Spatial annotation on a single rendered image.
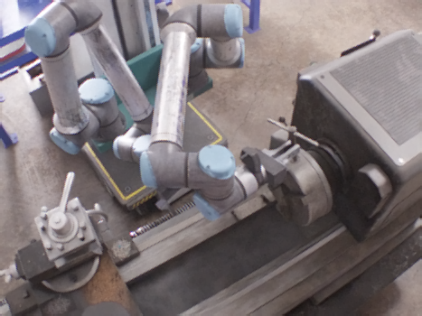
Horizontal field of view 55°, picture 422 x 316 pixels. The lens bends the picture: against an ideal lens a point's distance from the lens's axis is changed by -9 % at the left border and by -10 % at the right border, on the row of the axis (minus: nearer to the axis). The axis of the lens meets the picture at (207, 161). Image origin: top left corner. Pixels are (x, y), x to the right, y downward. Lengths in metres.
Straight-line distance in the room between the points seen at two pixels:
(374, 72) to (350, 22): 2.40
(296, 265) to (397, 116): 0.65
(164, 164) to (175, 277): 0.73
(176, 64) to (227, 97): 1.84
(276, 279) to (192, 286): 0.33
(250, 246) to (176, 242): 0.30
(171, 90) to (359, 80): 0.61
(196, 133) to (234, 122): 0.51
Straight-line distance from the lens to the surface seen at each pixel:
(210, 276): 1.72
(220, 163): 1.06
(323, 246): 1.67
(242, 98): 3.10
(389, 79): 1.51
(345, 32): 3.77
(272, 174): 1.22
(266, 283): 1.60
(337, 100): 1.39
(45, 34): 1.36
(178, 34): 1.38
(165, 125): 1.15
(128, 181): 2.40
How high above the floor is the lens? 2.36
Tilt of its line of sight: 58 degrees down
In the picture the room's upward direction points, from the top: 4 degrees counter-clockwise
